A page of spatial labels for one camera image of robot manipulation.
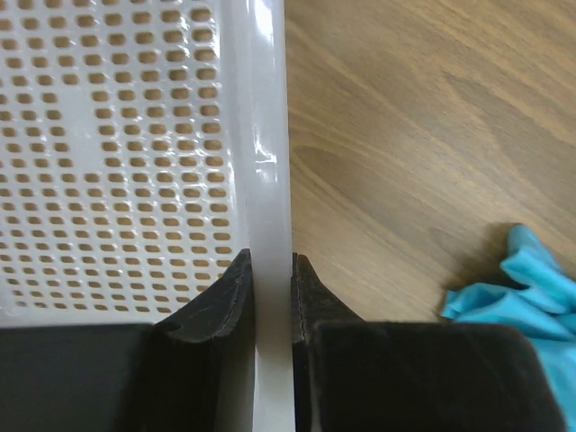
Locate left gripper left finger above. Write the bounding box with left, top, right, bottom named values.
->
left=133, top=249, right=255, bottom=431

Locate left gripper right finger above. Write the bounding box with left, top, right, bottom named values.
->
left=291, top=255, right=565, bottom=431

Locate white perforated plastic basket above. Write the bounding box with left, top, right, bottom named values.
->
left=1, top=1, right=296, bottom=431

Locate turquoise t shirt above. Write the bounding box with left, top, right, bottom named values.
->
left=440, top=224, right=575, bottom=431

